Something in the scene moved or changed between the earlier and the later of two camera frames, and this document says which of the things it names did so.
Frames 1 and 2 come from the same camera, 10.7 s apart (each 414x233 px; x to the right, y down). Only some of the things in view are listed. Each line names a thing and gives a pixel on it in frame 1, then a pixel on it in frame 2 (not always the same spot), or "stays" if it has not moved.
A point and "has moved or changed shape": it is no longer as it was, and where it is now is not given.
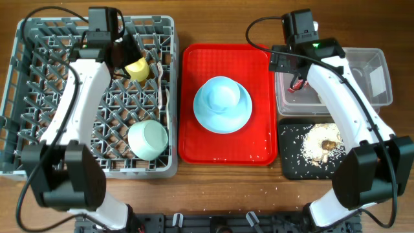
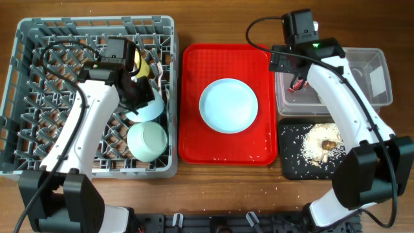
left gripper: x=135 y=52 → x=148 y=95
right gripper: x=278 y=63 stays
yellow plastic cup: x=138 y=70 stays
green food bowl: x=147 y=139 stays
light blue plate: x=225 y=122 has moved or changed shape
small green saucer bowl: x=220 y=94 → x=152 y=111
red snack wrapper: x=297 y=85 stays
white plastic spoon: x=167 y=99 stays
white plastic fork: x=160 y=71 stays
